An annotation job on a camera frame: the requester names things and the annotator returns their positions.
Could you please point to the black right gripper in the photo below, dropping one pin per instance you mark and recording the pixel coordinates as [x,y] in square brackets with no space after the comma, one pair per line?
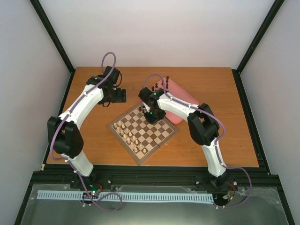
[151,120]

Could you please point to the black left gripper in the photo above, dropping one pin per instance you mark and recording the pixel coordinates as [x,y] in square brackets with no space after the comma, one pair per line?
[121,96]

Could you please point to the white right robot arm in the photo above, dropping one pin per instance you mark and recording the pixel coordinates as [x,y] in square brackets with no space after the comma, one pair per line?
[203,127]

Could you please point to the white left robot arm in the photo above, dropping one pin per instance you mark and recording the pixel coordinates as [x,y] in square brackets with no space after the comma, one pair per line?
[64,131]

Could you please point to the wooden chessboard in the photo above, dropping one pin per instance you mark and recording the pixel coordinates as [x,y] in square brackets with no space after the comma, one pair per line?
[141,133]

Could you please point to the black aluminium frame rail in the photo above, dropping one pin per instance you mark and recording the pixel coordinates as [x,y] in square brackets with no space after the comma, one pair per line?
[197,178]

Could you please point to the light blue cable duct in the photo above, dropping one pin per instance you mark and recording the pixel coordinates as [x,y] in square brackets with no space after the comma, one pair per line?
[127,197]

